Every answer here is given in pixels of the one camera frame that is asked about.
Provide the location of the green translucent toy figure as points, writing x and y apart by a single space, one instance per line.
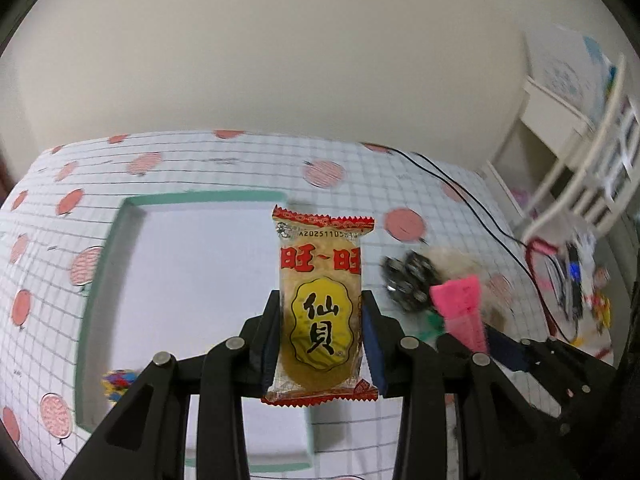
429 332

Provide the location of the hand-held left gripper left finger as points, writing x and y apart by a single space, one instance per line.
270 332

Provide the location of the white printed paper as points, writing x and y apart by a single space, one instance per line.
565 65

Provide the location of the cream lace cloth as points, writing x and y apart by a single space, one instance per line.
460 262

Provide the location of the white chair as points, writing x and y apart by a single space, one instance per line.
590 160

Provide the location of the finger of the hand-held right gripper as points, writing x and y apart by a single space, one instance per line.
510 352

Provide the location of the black toy car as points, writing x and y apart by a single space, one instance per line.
410 280

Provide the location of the pomegranate print grid tablecloth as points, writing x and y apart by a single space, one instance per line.
200 160

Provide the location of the white box with green rim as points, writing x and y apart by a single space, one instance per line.
190 270

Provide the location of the white shelf unit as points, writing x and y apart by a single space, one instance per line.
550 110

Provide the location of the yellow red rice cracker packet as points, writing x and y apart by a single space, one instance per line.
320 320

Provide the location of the colourful wrapped candy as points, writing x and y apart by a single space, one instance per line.
119 385

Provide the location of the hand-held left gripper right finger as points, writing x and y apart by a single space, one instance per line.
373 342

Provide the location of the pile of colourful clutter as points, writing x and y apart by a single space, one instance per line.
580 280

